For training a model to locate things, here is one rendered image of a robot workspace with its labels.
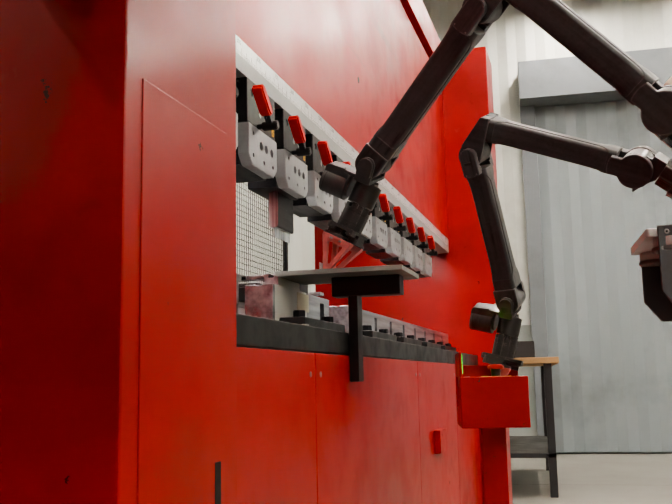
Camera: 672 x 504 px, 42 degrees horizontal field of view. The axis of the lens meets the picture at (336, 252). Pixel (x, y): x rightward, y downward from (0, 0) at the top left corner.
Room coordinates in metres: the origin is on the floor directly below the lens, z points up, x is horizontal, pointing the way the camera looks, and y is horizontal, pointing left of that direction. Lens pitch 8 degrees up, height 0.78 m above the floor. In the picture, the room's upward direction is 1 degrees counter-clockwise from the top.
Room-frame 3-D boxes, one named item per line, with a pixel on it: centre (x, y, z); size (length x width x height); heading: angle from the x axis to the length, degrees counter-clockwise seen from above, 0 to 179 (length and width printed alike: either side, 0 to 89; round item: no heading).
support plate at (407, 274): (1.80, -0.03, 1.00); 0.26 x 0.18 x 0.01; 74
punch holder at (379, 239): (2.58, -0.10, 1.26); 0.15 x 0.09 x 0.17; 164
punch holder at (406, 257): (2.97, -0.21, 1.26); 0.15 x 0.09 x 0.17; 164
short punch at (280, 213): (1.84, 0.12, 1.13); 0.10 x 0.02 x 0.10; 164
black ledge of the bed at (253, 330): (2.45, -0.11, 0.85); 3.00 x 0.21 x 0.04; 164
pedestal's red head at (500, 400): (2.17, -0.38, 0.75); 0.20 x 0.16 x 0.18; 175
